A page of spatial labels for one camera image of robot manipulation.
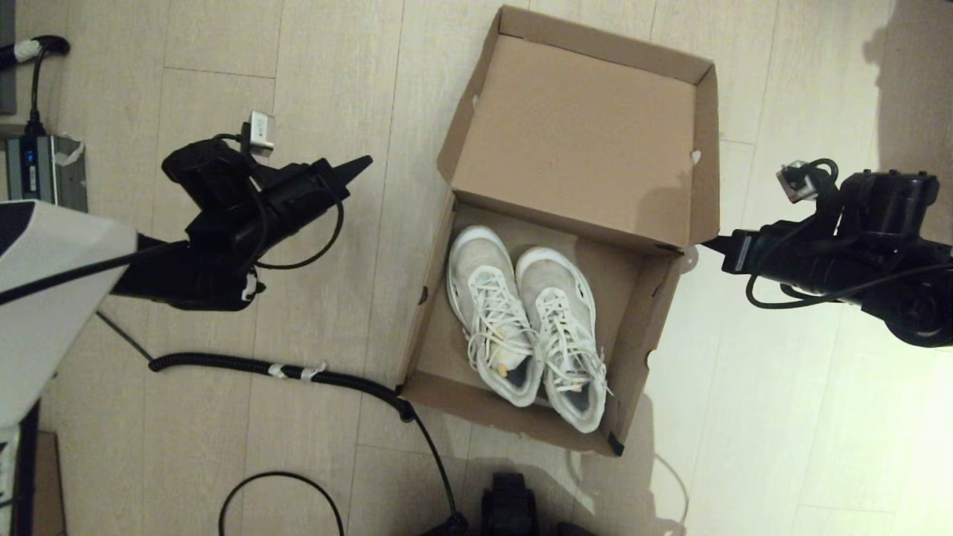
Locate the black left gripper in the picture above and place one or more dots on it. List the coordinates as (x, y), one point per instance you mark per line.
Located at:
(298, 201)

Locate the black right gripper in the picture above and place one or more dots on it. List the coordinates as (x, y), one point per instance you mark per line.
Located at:
(782, 257)

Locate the white mesh sneaker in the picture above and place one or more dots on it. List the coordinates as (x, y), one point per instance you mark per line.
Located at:
(480, 275)
(555, 290)

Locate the brown cardboard shoe box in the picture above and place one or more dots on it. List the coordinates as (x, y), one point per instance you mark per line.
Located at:
(581, 126)

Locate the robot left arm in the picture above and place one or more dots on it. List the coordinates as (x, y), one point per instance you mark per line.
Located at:
(52, 298)

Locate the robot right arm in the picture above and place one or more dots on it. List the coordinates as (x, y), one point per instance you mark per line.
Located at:
(893, 238)

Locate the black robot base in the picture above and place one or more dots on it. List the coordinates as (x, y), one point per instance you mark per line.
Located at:
(510, 506)

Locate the small brown cardboard box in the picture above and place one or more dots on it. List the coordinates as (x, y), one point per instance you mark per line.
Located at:
(51, 491)

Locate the grey power supply unit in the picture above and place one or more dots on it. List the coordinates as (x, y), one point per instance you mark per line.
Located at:
(45, 171)

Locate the dark grey panel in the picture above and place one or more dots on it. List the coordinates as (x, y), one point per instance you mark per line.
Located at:
(7, 59)

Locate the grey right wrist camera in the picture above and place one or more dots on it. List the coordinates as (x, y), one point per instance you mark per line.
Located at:
(797, 182)

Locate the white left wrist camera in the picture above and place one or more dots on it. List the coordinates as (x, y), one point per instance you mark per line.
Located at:
(260, 134)

